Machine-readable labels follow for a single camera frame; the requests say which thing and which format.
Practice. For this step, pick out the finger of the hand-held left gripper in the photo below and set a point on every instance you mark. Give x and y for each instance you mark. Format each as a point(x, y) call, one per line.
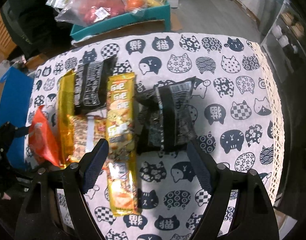
point(25, 171)
point(23, 131)

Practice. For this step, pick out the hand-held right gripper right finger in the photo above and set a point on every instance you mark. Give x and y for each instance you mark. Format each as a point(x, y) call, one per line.
point(200, 170)

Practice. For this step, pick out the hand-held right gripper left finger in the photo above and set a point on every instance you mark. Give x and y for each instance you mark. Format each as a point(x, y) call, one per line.
point(95, 165)

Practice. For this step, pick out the orange red chips packet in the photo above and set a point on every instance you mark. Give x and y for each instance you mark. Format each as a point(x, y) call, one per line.
point(41, 142)

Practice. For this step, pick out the striped fries snack packet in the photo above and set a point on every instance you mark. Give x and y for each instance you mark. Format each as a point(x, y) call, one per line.
point(80, 135)

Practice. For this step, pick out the blue cardboard box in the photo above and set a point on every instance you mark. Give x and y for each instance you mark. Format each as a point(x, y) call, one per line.
point(15, 92)

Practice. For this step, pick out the long yellow cracker packet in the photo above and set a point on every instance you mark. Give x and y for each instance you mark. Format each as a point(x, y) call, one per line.
point(119, 120)

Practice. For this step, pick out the shiny black snack packet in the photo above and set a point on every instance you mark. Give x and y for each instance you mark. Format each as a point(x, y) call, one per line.
point(167, 115)

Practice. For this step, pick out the black white text snack packet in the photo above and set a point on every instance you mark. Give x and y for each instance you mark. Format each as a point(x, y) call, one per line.
point(89, 87)

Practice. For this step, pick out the person's left hand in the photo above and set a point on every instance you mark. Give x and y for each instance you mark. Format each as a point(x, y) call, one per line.
point(5, 196)

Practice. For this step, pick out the wooden louvered cabinet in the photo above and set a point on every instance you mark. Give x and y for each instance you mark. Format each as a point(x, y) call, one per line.
point(3, 45)

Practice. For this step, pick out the cat print tablecloth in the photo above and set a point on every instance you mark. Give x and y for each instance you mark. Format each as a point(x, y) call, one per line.
point(217, 80)

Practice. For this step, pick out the black hanging coat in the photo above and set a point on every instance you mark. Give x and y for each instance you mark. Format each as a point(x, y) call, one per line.
point(30, 17)

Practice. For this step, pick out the teal cardboard tray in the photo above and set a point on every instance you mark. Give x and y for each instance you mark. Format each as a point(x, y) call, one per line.
point(118, 25)

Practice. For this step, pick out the white shoe rack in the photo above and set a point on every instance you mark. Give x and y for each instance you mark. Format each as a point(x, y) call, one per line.
point(270, 45)

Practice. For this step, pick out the clear bag of tomatoes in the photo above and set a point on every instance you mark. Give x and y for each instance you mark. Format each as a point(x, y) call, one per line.
point(93, 5)

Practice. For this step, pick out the white shoe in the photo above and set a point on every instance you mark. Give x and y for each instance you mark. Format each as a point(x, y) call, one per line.
point(285, 41)
point(278, 31)

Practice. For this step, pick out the brown slipper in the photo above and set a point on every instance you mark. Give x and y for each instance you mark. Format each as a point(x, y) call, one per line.
point(297, 29)
point(289, 17)

